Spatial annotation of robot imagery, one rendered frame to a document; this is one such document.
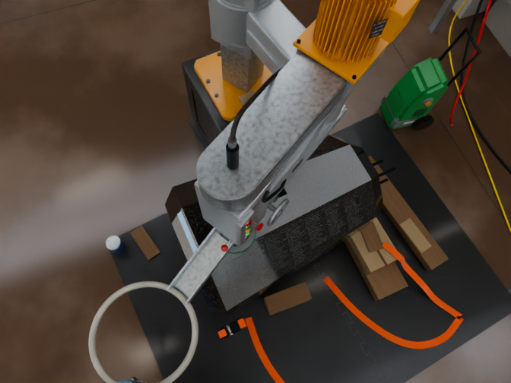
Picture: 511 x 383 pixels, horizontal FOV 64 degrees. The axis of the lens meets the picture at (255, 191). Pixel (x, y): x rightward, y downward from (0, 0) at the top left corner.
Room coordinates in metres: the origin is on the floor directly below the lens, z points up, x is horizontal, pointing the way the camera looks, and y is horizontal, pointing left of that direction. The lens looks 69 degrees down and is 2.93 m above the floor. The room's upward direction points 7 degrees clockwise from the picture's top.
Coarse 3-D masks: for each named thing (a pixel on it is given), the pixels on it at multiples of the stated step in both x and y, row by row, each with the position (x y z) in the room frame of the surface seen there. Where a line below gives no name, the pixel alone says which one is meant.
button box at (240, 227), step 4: (248, 212) 0.46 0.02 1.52; (252, 212) 0.46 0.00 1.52; (248, 216) 0.45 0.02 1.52; (252, 216) 0.46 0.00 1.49; (240, 220) 0.43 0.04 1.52; (244, 220) 0.43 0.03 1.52; (248, 220) 0.44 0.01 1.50; (252, 220) 0.46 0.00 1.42; (236, 224) 0.41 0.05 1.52; (240, 224) 0.41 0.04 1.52; (244, 224) 0.42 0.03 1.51; (252, 224) 0.47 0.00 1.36; (236, 228) 0.41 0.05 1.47; (240, 228) 0.40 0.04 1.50; (244, 228) 0.42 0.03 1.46; (236, 232) 0.41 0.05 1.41; (240, 232) 0.40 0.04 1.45; (244, 232) 0.42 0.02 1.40; (236, 236) 0.41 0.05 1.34; (240, 236) 0.40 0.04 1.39; (236, 240) 0.41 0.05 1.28; (240, 240) 0.40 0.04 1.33; (244, 240) 0.42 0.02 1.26; (240, 244) 0.40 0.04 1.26
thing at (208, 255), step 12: (204, 240) 0.46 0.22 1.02; (216, 240) 0.48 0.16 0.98; (204, 252) 0.41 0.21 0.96; (216, 252) 0.42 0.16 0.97; (192, 264) 0.35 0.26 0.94; (204, 264) 0.36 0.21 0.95; (216, 264) 0.36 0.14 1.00; (180, 276) 0.29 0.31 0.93; (192, 276) 0.30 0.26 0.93; (204, 276) 0.31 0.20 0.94; (168, 288) 0.23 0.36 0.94; (180, 288) 0.24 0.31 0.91; (192, 288) 0.24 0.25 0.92
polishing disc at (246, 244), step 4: (220, 232) 0.55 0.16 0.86; (252, 232) 0.57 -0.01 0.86; (224, 236) 0.53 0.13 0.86; (252, 236) 0.55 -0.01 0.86; (228, 240) 0.51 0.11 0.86; (248, 240) 0.53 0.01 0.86; (252, 240) 0.53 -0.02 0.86; (244, 244) 0.50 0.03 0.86; (248, 244) 0.51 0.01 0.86; (232, 248) 0.47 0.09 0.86; (236, 248) 0.48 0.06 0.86; (240, 248) 0.48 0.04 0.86; (244, 248) 0.48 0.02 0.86
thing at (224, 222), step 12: (264, 192) 0.54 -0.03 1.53; (204, 204) 0.52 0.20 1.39; (252, 204) 0.49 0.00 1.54; (264, 204) 0.56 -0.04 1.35; (204, 216) 0.53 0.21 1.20; (216, 216) 0.48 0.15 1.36; (228, 216) 0.45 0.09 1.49; (240, 216) 0.44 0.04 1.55; (264, 216) 0.57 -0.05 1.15; (216, 228) 0.49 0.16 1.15; (228, 228) 0.45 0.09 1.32; (252, 228) 0.50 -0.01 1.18
